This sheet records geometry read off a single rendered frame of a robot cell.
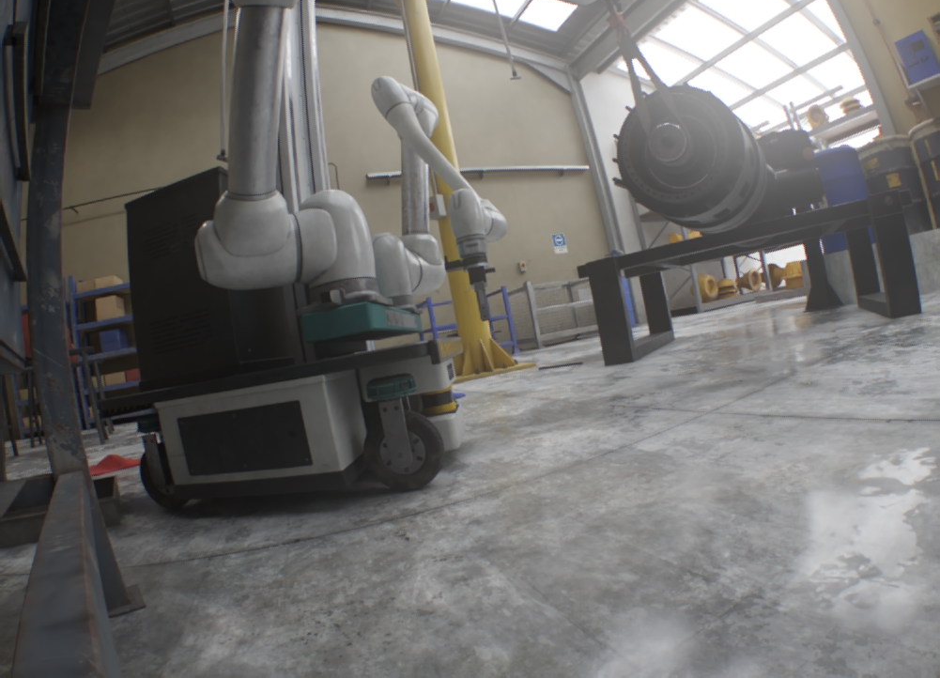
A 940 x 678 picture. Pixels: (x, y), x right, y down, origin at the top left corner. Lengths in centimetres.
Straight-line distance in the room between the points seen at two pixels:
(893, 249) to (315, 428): 264
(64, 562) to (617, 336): 276
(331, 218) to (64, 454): 70
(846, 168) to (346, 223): 409
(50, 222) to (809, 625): 104
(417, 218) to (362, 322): 78
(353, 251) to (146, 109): 783
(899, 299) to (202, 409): 289
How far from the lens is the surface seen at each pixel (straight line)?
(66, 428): 77
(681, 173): 180
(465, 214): 140
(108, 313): 726
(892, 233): 277
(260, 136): 94
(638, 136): 193
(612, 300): 284
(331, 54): 888
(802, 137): 323
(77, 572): 30
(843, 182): 447
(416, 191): 171
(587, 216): 907
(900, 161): 476
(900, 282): 276
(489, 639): 52
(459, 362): 397
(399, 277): 148
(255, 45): 93
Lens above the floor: 31
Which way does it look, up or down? 2 degrees up
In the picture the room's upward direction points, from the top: 11 degrees counter-clockwise
